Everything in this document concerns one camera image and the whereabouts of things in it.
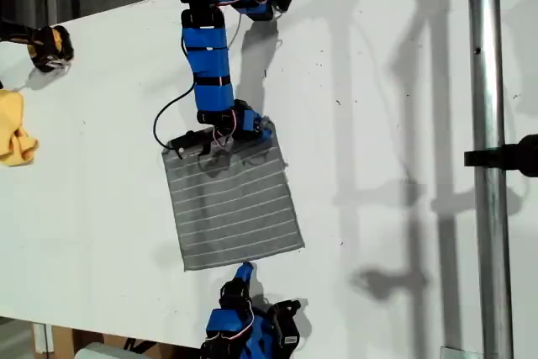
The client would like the grey white-striped towel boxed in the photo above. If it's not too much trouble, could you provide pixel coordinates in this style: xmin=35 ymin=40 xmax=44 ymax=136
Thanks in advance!
xmin=161 ymin=120 xmax=306 ymax=273

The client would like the brown cardboard box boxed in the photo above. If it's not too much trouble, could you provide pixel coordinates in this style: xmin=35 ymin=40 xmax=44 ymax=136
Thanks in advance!
xmin=50 ymin=325 xmax=203 ymax=359

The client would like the white plastic container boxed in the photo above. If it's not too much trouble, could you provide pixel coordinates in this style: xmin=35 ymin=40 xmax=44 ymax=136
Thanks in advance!
xmin=74 ymin=341 xmax=142 ymax=359

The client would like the white table leg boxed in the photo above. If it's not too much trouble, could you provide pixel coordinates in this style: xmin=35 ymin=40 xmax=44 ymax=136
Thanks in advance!
xmin=32 ymin=323 xmax=55 ymax=354

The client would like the yellow black power tool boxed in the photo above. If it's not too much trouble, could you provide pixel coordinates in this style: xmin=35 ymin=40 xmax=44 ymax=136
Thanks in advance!
xmin=0 ymin=18 xmax=76 ymax=75

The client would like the yellow cloth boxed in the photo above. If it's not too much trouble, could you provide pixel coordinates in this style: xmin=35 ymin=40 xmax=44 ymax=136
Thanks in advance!
xmin=0 ymin=89 xmax=40 ymax=167

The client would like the black clamp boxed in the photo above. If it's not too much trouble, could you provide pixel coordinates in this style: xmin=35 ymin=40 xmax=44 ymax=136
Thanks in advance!
xmin=463 ymin=134 xmax=538 ymax=178

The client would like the black camera stalk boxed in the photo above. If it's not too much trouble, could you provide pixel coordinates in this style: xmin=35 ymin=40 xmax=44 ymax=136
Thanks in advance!
xmin=191 ymin=126 xmax=212 ymax=158
xmin=267 ymin=298 xmax=303 ymax=323

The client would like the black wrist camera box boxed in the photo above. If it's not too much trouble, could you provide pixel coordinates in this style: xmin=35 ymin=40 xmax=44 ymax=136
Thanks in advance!
xmin=275 ymin=312 xmax=302 ymax=348
xmin=165 ymin=129 xmax=199 ymax=153

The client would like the black camera cable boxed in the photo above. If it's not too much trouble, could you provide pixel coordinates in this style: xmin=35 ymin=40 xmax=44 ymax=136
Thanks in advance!
xmin=152 ymin=82 xmax=199 ymax=161

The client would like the steel post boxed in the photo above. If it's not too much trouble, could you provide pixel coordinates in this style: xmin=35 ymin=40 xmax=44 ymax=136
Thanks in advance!
xmin=466 ymin=0 xmax=514 ymax=359

